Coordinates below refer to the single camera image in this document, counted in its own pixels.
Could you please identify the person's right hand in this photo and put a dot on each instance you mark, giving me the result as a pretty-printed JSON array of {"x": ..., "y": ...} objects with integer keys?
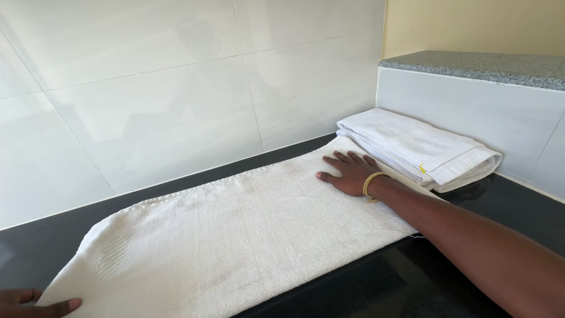
[{"x": 353, "y": 176}]

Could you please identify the person's left hand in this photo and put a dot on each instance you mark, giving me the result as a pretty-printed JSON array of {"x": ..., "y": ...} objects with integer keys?
[{"x": 22, "y": 309}]

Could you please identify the long white spread towel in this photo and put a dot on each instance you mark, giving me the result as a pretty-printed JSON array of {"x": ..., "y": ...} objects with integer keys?
[{"x": 229, "y": 229}]

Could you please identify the yellow thread wristband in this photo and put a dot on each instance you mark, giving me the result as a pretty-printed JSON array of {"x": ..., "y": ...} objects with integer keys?
[{"x": 369, "y": 182}]

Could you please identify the folded white towel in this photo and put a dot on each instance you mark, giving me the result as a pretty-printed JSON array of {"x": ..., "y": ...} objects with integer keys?
[{"x": 419, "y": 145}]

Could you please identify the grey granite ledge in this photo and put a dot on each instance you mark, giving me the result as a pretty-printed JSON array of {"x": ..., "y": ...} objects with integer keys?
[{"x": 481, "y": 66}]

